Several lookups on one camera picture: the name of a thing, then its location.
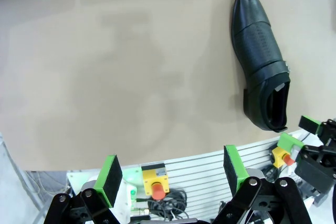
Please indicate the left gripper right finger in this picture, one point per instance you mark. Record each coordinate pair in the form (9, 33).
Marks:
(236, 171)

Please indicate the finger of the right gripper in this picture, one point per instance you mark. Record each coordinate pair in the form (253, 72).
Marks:
(309, 125)
(288, 142)

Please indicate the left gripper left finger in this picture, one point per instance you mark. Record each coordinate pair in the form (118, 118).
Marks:
(107, 182)

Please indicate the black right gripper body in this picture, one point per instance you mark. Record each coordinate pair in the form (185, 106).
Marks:
(315, 175)

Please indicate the black leather side-buckle shoe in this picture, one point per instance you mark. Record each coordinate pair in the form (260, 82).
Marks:
(257, 45)

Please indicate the yellow emergency stop box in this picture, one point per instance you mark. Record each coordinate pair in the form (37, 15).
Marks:
(155, 175)
(279, 155)

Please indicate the slotted aluminium base plate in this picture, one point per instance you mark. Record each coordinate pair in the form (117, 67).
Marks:
(202, 176)

